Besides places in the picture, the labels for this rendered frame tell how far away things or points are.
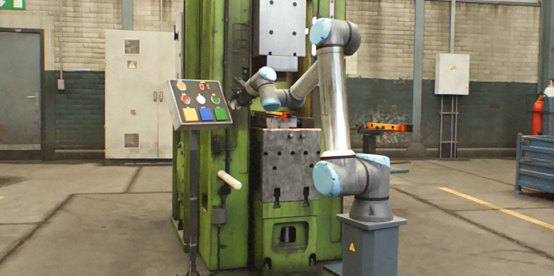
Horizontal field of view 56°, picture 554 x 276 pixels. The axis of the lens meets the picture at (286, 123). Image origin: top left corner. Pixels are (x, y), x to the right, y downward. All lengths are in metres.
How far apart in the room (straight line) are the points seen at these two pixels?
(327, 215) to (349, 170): 1.51
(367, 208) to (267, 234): 1.17
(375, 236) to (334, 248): 1.48
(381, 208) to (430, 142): 8.06
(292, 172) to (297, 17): 0.96
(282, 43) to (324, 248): 1.41
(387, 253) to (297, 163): 1.15
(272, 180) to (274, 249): 0.45
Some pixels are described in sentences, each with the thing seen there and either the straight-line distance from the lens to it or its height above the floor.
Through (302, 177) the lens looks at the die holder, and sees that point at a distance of 3.29.
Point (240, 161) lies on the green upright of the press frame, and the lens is 3.37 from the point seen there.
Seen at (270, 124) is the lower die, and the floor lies 0.94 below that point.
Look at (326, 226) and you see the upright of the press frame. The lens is 3.63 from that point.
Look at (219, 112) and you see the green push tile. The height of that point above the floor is 1.02.
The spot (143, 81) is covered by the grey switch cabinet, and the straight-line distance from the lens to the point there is 8.53.
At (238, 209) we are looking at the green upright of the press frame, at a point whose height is 0.39.
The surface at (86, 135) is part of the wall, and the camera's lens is 9.31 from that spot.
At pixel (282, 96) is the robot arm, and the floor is 1.11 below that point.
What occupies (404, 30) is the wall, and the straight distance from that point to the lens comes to 10.07.
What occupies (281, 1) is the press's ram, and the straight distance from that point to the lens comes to 3.31.
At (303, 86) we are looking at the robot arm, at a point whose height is 1.16.
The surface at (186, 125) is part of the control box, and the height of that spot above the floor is 0.95.
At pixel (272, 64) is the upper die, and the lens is 3.25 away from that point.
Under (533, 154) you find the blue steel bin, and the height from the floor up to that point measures 0.49.
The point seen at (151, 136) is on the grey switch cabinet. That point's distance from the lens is 8.54.
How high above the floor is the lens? 1.12
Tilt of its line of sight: 3 degrees down
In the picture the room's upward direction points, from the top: 1 degrees clockwise
